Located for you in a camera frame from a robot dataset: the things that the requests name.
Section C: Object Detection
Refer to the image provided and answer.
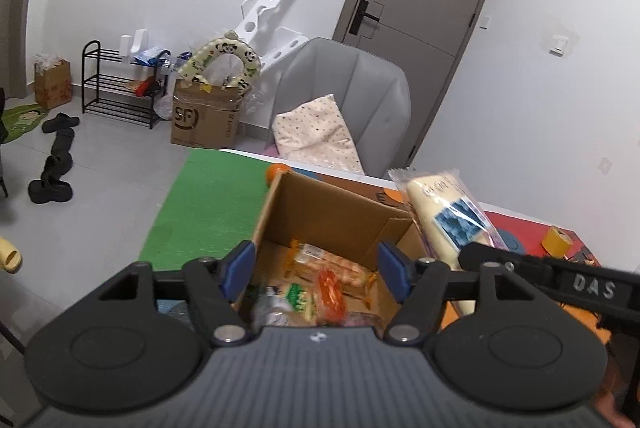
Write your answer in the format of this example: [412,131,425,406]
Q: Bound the biscuit packet in box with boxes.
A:
[284,240,376,309]

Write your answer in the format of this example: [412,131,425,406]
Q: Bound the long white bread package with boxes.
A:
[387,167,510,317]

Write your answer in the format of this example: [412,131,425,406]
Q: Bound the person's right hand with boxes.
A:
[592,389,636,428]

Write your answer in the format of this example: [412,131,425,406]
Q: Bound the white perforated shelf bracket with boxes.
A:
[234,0,309,71]

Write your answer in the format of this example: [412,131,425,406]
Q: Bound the orange ball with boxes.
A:
[265,163,291,188]

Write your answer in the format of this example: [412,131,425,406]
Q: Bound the polka dot cushion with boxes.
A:
[271,94,364,175]

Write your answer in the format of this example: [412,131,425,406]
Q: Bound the yellow slipper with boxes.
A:
[0,237,23,273]

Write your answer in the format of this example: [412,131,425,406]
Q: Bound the white wall switch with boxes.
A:
[549,34,570,57]

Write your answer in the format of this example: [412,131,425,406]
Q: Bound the purple snack packet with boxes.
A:
[343,311,383,336]

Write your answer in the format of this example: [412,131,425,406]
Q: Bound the yellow tape roll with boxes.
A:
[540,227,573,259]

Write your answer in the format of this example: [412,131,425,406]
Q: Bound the green carpet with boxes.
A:
[139,149,270,270]

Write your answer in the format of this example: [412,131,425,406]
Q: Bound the grey chair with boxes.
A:
[270,37,411,177]

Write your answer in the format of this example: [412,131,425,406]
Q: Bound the black boots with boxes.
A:
[27,113,80,205]

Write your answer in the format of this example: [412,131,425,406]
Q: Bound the green triangular snack packet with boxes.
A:
[250,282,317,332]

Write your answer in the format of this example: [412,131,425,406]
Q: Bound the panda print neck pillow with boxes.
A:
[177,31,262,94]

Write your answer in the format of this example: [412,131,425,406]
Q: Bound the brown paper bag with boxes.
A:
[34,55,73,110]

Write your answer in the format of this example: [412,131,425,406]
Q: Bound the orange snack packet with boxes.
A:
[314,269,347,324]

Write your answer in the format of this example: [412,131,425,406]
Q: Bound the black shoe rack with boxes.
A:
[80,40,170,129]

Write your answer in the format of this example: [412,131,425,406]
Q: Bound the brown SF cardboard box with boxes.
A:
[170,82,242,150]

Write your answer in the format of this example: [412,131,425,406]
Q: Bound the green floor mat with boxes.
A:
[1,103,49,144]

